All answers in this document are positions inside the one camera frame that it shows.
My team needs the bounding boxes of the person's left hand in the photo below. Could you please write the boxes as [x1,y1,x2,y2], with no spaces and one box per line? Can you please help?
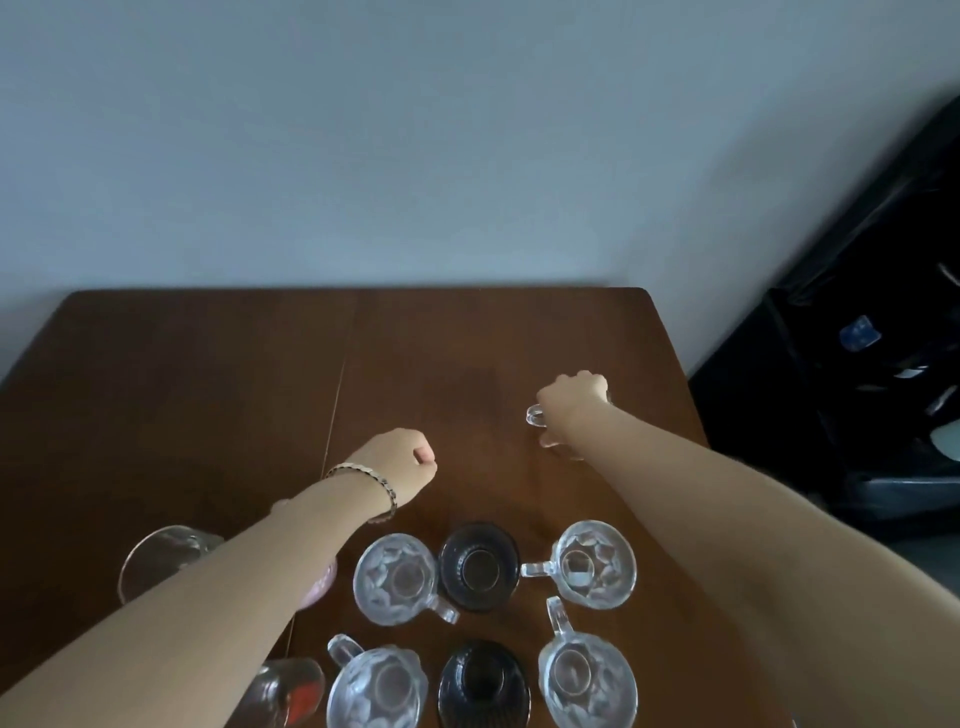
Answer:
[341,427,439,511]

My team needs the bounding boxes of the person's right hand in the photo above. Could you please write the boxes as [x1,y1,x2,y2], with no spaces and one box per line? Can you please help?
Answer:
[536,371,613,450]

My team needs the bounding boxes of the clear ribbed glass tumbler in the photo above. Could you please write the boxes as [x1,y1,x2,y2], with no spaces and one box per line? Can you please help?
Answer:
[437,522,521,614]

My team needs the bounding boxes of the pink ceramic mug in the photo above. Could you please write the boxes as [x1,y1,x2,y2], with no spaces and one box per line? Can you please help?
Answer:
[296,558,339,613]

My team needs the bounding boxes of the small dark ribbed glass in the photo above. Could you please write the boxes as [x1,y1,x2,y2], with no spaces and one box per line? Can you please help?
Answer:
[437,639,532,728]

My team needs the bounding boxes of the glass tumbler with red print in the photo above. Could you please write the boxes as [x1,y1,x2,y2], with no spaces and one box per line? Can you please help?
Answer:
[247,657,326,728]

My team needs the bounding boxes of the person's right forearm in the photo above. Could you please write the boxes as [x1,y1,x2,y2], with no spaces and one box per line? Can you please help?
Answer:
[566,404,960,728]

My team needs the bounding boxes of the person's left forearm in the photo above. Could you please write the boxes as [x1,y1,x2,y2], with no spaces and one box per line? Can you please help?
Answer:
[0,476,391,728]

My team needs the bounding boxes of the brown wooden table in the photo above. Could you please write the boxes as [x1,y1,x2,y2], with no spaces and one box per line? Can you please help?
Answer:
[0,287,796,728]

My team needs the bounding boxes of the black water dispenser cabinet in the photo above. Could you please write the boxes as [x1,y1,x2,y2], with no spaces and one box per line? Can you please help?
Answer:
[686,97,960,541]

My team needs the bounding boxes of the silver link bracelet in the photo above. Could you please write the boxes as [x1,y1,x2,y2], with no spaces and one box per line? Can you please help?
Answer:
[323,462,399,525]

